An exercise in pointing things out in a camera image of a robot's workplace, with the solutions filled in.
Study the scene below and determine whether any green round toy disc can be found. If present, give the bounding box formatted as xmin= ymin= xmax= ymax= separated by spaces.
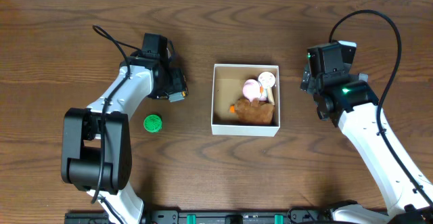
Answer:
xmin=143 ymin=114 xmax=162 ymax=133

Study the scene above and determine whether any yellow grey toy car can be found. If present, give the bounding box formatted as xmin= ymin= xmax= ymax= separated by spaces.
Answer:
xmin=167 ymin=76 xmax=188 ymax=102

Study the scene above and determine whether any pink duck toy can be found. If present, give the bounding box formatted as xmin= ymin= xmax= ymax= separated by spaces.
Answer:
xmin=242 ymin=79 xmax=267 ymax=102

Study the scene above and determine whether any white cardboard box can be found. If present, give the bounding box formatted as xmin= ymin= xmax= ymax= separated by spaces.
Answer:
xmin=211 ymin=64 xmax=281 ymax=137

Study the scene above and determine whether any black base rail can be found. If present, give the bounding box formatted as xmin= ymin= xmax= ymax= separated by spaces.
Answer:
xmin=64 ymin=200 xmax=390 ymax=224

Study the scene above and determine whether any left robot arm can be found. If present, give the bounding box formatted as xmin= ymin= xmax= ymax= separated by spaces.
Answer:
xmin=61 ymin=33 xmax=187 ymax=223

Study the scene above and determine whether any right black cable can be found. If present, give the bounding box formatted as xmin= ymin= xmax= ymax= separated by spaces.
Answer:
xmin=328 ymin=9 xmax=433 ymax=208

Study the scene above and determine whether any brown plush toy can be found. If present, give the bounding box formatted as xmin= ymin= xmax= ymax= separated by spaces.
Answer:
xmin=229 ymin=98 xmax=275 ymax=125

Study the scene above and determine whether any small wooden rattle drum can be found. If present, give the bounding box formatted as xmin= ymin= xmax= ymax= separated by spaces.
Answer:
xmin=258 ymin=72 xmax=276 ymax=106

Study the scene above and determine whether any left black cable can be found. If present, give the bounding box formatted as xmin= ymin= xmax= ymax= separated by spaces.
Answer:
xmin=89 ymin=24 xmax=143 ymax=224

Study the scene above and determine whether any black cable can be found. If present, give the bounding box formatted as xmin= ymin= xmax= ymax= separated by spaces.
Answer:
xmin=328 ymin=9 xmax=433 ymax=208
xmin=89 ymin=24 xmax=143 ymax=224

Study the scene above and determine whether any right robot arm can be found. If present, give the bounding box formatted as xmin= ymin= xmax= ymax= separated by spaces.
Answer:
xmin=300 ymin=41 xmax=432 ymax=223

